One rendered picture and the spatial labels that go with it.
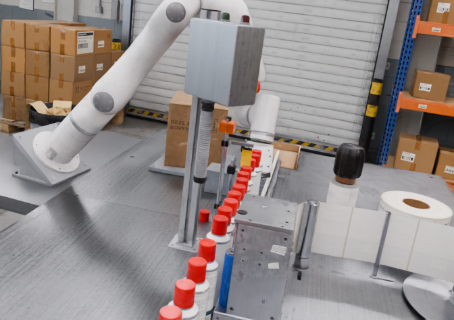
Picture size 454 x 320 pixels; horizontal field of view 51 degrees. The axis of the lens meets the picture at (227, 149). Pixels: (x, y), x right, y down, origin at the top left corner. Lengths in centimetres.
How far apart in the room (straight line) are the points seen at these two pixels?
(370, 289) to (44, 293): 79
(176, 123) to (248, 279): 112
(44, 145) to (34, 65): 330
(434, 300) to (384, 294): 12
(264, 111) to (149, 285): 69
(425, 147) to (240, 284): 418
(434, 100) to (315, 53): 143
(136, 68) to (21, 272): 71
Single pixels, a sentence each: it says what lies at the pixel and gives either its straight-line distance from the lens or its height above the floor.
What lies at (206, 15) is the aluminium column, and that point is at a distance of 125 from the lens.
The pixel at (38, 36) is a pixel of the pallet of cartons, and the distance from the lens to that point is 507.
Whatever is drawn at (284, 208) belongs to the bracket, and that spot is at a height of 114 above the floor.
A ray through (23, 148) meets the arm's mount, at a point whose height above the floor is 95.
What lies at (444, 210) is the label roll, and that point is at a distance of 152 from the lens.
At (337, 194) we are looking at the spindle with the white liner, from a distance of 140.
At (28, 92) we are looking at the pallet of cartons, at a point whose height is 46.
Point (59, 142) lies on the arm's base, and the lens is 180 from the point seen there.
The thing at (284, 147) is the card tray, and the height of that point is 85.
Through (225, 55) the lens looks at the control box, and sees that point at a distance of 112.
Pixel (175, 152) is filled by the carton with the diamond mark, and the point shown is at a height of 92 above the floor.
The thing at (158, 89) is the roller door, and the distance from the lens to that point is 613.
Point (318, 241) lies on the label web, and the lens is 129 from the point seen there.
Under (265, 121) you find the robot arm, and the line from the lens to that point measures 158.
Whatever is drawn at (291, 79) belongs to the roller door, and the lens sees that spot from 558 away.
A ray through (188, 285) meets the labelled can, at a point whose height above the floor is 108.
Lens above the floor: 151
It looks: 16 degrees down
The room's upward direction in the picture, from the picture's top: 7 degrees clockwise
